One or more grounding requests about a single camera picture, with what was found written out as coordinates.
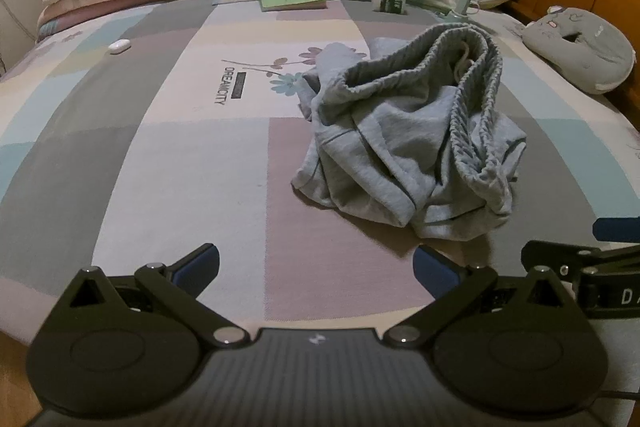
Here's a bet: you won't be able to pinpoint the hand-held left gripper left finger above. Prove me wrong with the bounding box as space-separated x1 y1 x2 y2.
60 243 251 350

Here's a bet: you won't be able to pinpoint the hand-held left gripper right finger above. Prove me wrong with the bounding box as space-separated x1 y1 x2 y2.
384 244 576 350

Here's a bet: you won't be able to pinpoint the grey drawstring sweatpants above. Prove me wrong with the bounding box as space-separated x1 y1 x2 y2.
291 23 528 240

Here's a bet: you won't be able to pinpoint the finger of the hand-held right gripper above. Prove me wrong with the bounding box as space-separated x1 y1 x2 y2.
593 217 640 239
521 239 640 280

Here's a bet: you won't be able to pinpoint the grey plush cushion with hole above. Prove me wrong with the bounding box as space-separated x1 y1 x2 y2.
521 4 637 95

